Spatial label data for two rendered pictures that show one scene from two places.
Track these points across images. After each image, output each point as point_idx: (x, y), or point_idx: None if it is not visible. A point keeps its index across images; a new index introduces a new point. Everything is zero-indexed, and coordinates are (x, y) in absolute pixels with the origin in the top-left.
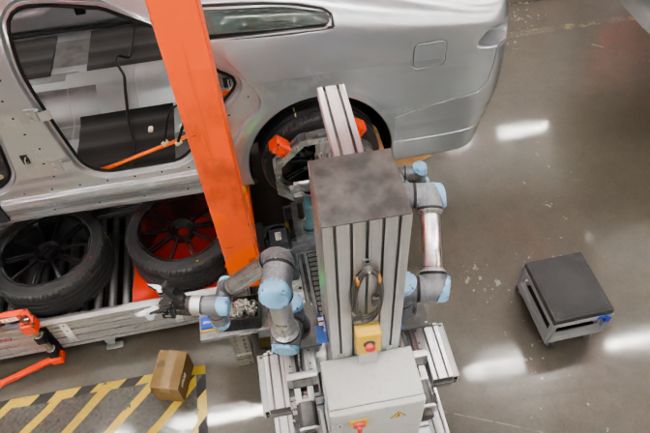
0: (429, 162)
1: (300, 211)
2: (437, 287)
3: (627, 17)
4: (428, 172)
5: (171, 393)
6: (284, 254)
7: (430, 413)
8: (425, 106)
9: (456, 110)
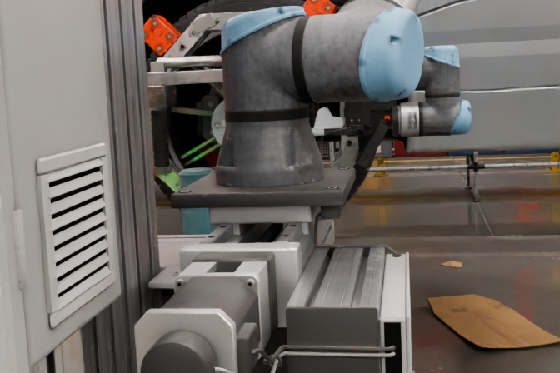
0: (557, 350)
1: (156, 136)
2: (363, 14)
3: None
4: (552, 360)
5: None
6: None
7: (190, 341)
8: None
9: (549, 19)
